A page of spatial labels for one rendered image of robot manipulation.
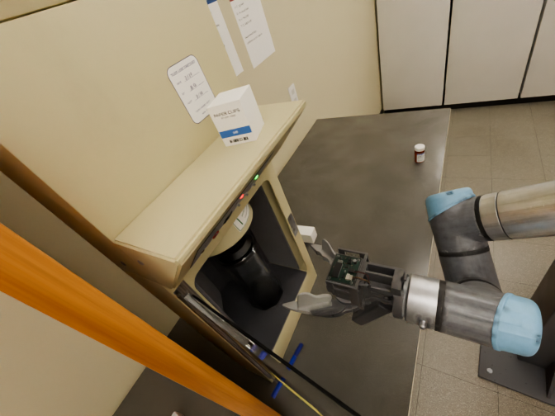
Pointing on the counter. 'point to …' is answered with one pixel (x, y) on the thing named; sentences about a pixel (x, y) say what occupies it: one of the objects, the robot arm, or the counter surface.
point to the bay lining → (207, 279)
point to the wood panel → (111, 323)
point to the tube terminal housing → (119, 126)
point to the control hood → (202, 198)
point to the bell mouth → (235, 231)
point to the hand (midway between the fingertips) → (298, 274)
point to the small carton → (236, 115)
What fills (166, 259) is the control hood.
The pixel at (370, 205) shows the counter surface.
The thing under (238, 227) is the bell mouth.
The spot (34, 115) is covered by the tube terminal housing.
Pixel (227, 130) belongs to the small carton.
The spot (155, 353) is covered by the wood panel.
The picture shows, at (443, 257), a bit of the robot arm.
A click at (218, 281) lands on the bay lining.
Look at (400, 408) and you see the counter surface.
